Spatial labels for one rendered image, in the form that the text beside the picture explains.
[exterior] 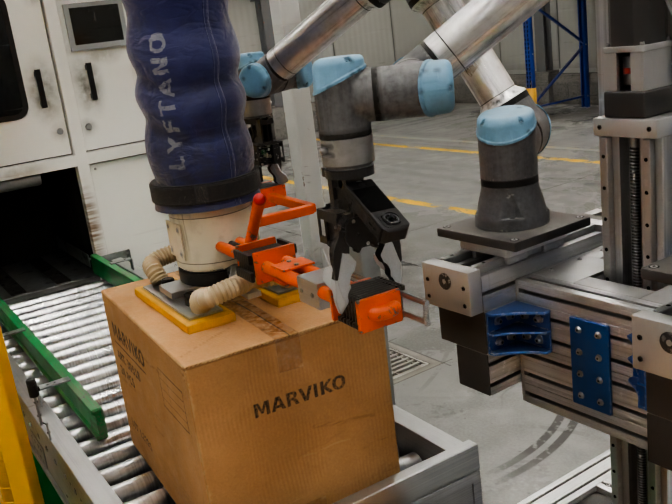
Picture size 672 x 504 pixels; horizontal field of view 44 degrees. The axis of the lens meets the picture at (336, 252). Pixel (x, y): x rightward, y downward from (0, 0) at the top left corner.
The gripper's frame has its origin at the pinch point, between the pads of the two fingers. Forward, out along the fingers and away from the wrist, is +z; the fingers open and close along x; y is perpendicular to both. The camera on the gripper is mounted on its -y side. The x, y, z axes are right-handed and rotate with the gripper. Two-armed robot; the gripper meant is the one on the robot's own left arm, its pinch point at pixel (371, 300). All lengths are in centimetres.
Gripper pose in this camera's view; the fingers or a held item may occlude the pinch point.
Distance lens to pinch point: 121.7
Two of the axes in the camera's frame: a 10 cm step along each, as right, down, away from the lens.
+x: -8.6, 2.3, -4.6
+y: -5.0, -1.8, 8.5
